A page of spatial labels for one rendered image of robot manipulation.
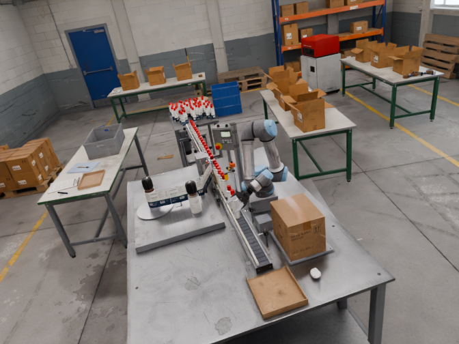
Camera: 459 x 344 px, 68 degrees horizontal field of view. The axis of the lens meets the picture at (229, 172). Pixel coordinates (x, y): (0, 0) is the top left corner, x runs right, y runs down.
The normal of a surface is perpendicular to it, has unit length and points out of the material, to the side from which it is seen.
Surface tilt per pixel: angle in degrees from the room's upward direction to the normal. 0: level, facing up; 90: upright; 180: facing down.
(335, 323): 3
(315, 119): 91
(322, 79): 90
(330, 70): 90
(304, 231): 90
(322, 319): 1
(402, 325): 0
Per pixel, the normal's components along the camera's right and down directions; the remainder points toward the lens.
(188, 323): -0.15, -0.87
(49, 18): 0.08, 0.46
